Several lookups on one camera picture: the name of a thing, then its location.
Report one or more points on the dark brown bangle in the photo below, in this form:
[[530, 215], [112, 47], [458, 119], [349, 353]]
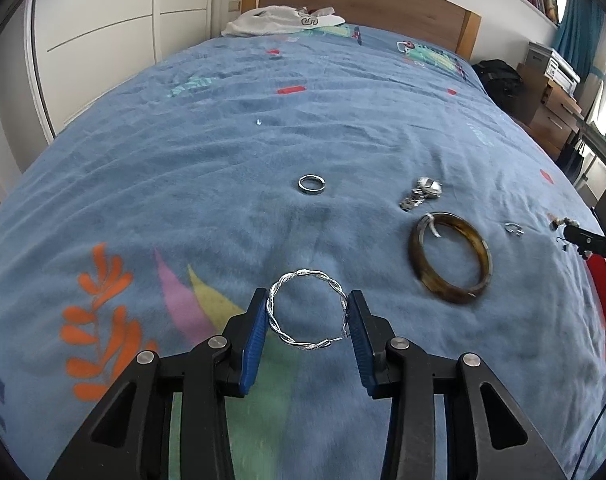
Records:
[[450, 294]]

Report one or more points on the white wardrobe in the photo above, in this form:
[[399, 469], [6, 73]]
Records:
[[98, 35]]

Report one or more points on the wooden bed headboard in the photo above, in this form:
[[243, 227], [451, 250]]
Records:
[[383, 0]]

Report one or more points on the dark hanging bag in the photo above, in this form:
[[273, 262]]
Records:
[[573, 160]]

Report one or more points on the wooden drawer cabinet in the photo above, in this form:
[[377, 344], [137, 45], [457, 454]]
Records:
[[553, 115]]

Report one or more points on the teal curtain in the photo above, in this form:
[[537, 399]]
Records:
[[578, 25]]

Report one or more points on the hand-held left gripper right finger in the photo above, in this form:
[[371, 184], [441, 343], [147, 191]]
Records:
[[360, 345]]

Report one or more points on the black backpack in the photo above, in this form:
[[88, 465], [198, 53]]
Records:
[[498, 77]]

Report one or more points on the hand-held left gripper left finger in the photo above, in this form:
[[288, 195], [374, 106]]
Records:
[[255, 345]]

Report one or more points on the white printer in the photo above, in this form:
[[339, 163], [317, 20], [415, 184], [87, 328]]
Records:
[[558, 67]]

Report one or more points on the glass desk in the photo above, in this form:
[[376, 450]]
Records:
[[598, 137]]

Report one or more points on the twisted silver bangle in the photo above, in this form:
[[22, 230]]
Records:
[[285, 278]]

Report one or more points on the blue printed blanket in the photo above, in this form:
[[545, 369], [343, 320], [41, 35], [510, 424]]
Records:
[[183, 185]]

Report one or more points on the silver wristwatch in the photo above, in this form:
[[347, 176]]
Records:
[[428, 186]]

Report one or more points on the red shallow box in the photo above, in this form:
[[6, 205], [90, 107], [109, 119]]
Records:
[[605, 285]]

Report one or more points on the white shirt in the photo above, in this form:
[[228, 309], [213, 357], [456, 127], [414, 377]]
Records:
[[268, 20]]

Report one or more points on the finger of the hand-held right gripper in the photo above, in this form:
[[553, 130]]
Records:
[[593, 242]]

